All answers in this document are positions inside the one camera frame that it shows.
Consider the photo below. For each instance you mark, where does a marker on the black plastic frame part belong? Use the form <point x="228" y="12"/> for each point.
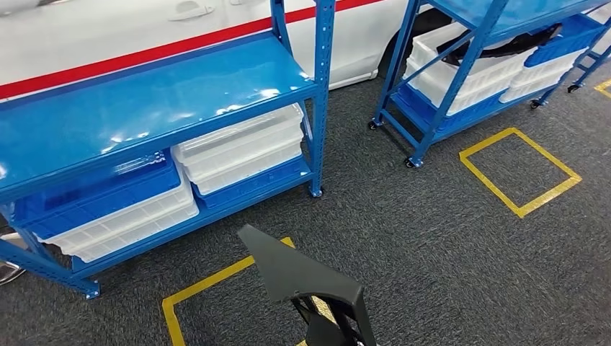
<point x="286" y="272"/>

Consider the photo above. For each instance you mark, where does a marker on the blue metal shelf rack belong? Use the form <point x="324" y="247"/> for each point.
<point x="143" y="105"/>

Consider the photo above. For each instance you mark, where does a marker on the blue metal shelf cart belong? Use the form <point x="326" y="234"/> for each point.
<point x="592" y="67"/>
<point x="525" y="12"/>

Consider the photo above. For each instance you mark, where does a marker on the red barrier belt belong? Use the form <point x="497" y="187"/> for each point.
<point x="143" y="55"/>

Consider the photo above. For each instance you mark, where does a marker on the black parts in crate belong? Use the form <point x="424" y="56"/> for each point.
<point x="515" y="48"/>

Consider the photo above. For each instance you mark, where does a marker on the white car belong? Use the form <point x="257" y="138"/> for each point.
<point x="95" y="43"/>

